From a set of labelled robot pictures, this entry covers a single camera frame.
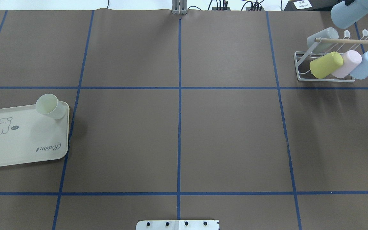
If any blue cup front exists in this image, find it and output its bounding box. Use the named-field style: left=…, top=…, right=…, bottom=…
left=331, top=0, right=368, bottom=29

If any blue cup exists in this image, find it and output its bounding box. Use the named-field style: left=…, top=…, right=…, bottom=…
left=349, top=51, right=368, bottom=80
left=331, top=0, right=368, bottom=29

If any grey plastic cup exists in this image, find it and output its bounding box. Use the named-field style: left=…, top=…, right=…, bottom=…
left=306, top=27, right=339, bottom=55

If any pink plastic cup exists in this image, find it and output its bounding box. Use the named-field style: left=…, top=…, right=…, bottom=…
left=331, top=50, right=362, bottom=79

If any yellow plastic cup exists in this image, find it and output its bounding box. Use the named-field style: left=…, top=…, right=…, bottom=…
left=309, top=51, right=343, bottom=79

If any pale cream cup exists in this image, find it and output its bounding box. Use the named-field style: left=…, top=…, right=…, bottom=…
left=35, top=94, right=66, bottom=119

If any black power strip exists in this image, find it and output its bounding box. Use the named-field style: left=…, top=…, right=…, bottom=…
left=208, top=0, right=264, bottom=11

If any white plastic tray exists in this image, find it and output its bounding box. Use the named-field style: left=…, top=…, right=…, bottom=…
left=0, top=102, right=70, bottom=166

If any white wire cup rack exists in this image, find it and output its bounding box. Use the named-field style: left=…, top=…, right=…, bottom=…
left=294, top=27, right=368, bottom=83

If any aluminium frame post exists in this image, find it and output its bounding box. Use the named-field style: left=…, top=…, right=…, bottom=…
left=171, top=0, right=188, bottom=15

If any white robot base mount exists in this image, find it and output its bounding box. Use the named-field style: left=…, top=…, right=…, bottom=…
left=135, top=219, right=220, bottom=230

